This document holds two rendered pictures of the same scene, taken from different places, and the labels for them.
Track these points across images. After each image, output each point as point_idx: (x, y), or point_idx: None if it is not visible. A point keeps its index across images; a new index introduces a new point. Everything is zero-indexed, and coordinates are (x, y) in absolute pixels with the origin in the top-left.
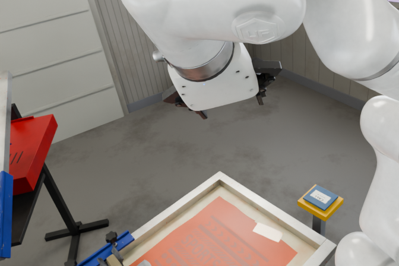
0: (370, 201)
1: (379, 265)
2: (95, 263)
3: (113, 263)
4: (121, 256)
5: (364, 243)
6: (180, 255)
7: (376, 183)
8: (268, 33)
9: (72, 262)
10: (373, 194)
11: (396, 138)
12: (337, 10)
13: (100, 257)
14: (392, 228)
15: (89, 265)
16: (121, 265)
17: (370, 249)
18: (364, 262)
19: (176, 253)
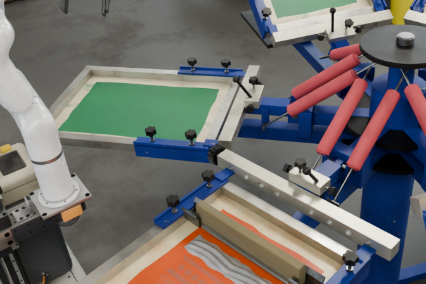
0: (22, 79)
1: (34, 103)
2: (329, 282)
3: (291, 258)
4: (293, 282)
5: (33, 110)
6: None
7: (15, 70)
8: None
9: (347, 257)
10: (19, 75)
11: (7, 19)
12: None
13: (322, 279)
14: (21, 75)
15: (337, 281)
16: (281, 258)
17: (33, 108)
18: (40, 106)
19: None
